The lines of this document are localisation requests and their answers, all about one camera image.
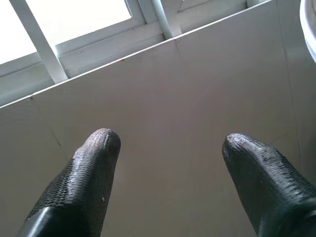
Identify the white ceramic bowl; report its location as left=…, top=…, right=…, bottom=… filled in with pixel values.
left=299, top=0, right=316, bottom=56

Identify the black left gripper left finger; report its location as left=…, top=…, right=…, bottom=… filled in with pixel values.
left=17, top=127, right=121, bottom=237

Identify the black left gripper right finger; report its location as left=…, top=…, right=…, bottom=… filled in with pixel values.
left=221, top=132, right=316, bottom=237

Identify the white window frame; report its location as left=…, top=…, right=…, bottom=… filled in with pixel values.
left=0, top=0, right=275, bottom=107

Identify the white window bar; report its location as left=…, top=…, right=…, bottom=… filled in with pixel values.
left=14, top=0, right=69, bottom=83
left=152, top=0, right=175, bottom=40

